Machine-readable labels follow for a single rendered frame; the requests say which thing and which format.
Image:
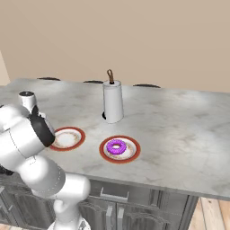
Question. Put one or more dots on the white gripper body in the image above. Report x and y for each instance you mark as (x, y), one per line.
(42, 116)

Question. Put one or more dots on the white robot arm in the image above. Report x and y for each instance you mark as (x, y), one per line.
(27, 140)

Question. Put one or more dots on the red rimmed white plate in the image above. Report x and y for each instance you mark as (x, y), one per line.
(131, 149)
(69, 138)

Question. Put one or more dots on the dark round stool seat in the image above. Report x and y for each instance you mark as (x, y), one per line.
(93, 81)
(146, 86)
(48, 78)

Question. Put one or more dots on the white paper towel roll holder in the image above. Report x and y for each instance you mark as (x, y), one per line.
(113, 101)

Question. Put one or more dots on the purple frosted donut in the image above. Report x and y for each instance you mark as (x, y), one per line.
(111, 146)

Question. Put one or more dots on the grey cupboard run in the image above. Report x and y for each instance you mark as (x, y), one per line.
(21, 206)

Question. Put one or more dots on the grey cupboard door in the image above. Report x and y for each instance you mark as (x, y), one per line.
(95, 214)
(143, 220)

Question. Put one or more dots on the grey drawer front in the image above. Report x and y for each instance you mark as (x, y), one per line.
(140, 194)

